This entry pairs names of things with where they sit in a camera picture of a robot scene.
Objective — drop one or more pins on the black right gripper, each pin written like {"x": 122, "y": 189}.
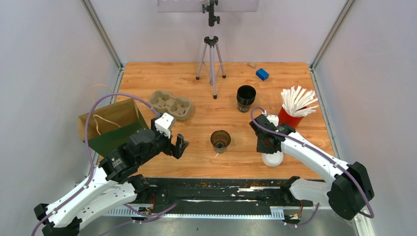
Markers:
{"x": 260, "y": 149}

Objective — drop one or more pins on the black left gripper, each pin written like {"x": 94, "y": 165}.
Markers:
{"x": 172, "y": 149}

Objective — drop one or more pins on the brown coffee cup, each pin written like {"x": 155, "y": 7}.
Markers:
{"x": 220, "y": 140}

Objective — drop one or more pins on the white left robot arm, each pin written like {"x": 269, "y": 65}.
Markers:
{"x": 113, "y": 182}

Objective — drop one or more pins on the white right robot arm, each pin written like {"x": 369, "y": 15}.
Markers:
{"x": 345, "y": 187}

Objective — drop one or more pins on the white plastic lid stack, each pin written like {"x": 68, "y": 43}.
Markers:
{"x": 272, "y": 160}

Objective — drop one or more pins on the red straw holder cup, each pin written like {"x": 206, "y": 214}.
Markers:
{"x": 285, "y": 118}

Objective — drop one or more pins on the grey pulp cup carrier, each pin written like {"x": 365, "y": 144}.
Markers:
{"x": 179, "y": 107}

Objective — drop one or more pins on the white wrapped straws bundle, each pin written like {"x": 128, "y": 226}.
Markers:
{"x": 298, "y": 102}

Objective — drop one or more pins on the black paper cup stack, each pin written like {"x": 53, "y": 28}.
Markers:
{"x": 245, "y": 97}

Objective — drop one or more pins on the blue small block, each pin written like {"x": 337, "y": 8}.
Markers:
{"x": 262, "y": 74}

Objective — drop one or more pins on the green paper bag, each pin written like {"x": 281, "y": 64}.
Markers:
{"x": 110, "y": 126}

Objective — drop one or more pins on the small tan block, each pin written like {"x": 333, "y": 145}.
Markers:
{"x": 252, "y": 65}

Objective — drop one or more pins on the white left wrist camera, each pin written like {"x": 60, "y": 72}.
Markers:
{"x": 164, "y": 124}

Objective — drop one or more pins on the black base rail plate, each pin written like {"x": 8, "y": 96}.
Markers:
{"x": 209, "y": 198}

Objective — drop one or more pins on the grey camera tripod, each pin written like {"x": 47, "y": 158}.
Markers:
{"x": 211, "y": 42}

